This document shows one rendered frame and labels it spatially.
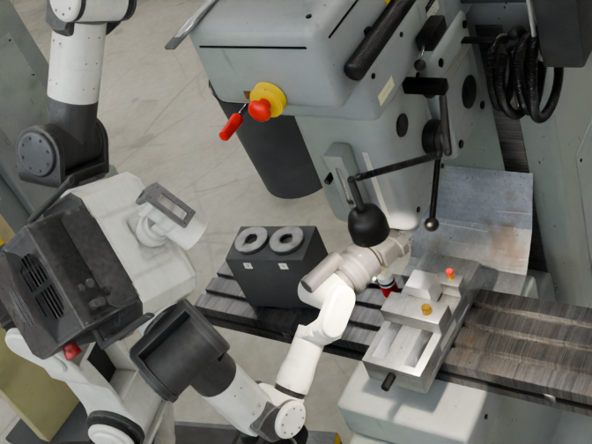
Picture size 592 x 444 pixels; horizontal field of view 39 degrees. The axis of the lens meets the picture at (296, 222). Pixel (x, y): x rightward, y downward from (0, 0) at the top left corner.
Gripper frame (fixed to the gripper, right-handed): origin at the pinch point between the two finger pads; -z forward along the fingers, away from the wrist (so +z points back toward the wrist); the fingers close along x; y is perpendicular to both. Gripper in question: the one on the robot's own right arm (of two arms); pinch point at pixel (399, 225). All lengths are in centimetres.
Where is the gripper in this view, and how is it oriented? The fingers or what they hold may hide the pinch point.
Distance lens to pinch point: 185.9
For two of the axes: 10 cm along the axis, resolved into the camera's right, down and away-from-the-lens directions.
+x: -6.5, -3.3, 6.8
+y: 3.0, 7.1, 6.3
